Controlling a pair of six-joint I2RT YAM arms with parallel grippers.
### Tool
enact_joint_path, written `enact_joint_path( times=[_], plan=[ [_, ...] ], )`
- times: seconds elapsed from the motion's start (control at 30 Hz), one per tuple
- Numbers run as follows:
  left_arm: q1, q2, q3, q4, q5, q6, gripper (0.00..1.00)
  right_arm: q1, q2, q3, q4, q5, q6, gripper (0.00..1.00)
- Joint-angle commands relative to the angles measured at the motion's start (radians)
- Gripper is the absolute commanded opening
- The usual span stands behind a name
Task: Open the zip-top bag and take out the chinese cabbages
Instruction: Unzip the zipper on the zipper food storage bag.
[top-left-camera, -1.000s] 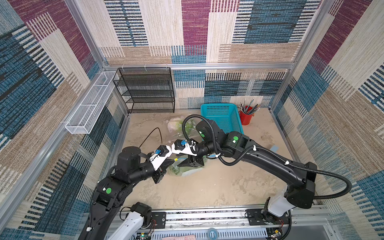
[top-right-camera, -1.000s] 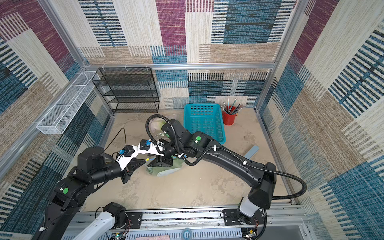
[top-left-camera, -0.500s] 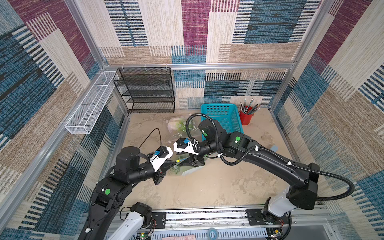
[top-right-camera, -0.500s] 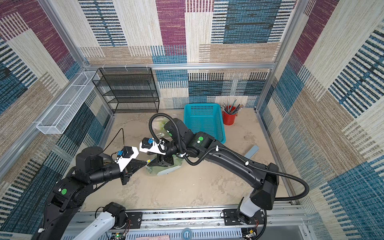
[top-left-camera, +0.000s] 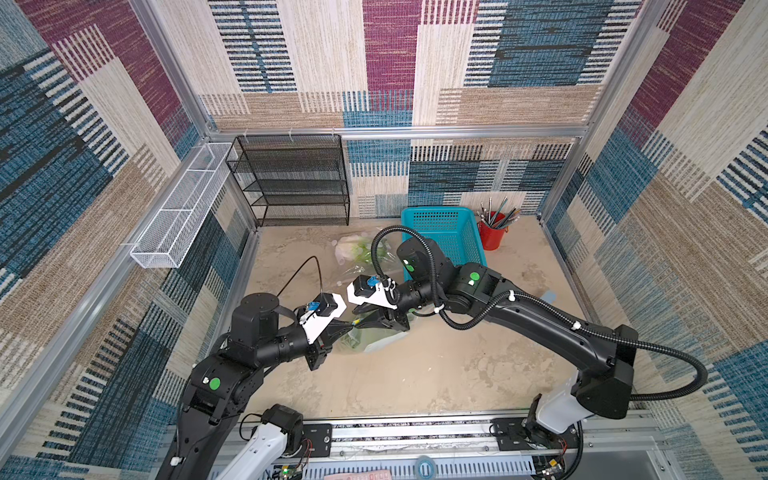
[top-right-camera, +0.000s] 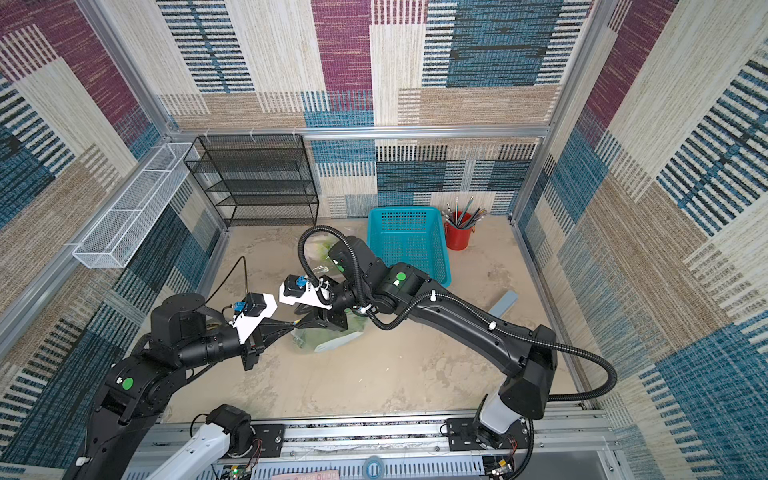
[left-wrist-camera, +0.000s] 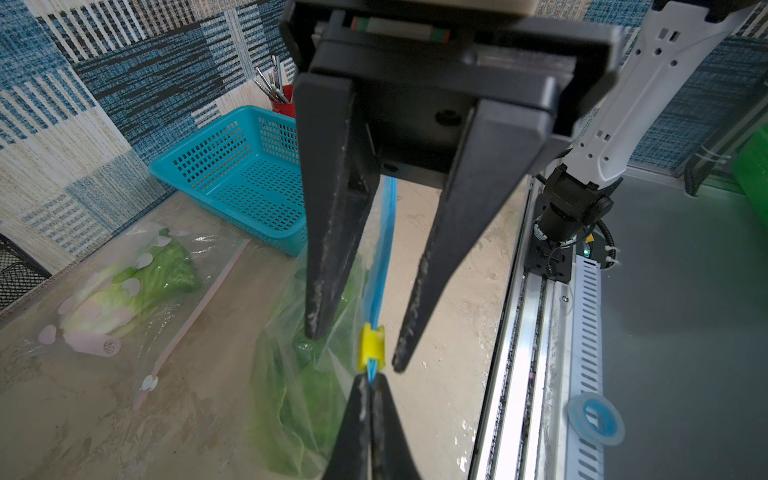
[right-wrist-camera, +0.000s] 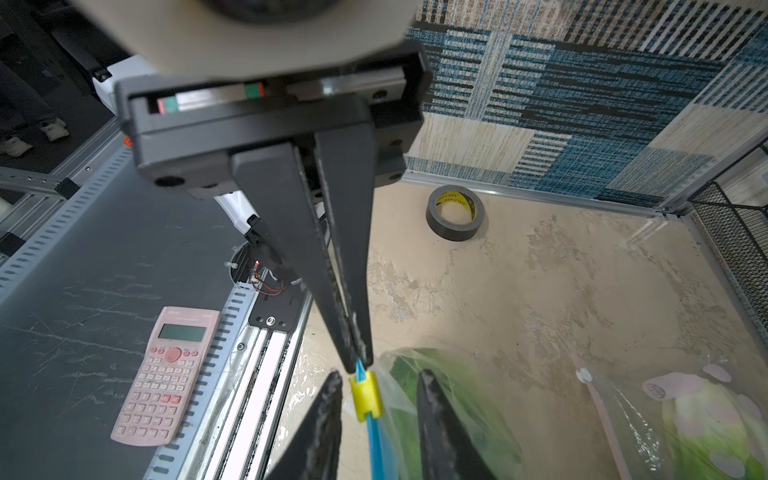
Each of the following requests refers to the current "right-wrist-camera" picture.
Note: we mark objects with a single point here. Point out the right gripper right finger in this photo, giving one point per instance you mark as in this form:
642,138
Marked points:
446,449

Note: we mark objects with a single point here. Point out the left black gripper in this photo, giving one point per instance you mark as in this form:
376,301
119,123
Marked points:
184,131

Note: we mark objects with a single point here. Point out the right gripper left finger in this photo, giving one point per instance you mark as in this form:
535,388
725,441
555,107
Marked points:
313,452

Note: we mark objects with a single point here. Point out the blue-zip clear bag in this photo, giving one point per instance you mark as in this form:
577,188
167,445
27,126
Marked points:
432,420

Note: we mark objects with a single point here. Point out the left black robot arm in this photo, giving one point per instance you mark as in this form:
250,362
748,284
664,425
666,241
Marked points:
239,40

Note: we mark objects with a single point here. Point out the left chinese cabbage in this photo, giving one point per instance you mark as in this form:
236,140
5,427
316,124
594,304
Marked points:
444,414

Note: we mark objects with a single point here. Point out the cabbage in dotted bag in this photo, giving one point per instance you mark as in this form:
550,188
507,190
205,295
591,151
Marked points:
716,433

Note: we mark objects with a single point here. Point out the pink-zip dotted bag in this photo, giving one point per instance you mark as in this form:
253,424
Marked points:
629,407

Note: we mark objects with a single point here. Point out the grey tape roll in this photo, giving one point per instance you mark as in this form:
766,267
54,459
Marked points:
455,213

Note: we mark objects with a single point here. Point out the pink calculator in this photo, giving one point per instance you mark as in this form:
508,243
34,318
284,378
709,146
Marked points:
154,407

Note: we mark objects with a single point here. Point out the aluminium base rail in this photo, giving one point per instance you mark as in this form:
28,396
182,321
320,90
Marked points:
79,302

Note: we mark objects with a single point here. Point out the black wire shelf rack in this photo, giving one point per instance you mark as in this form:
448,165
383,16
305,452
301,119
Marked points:
730,211

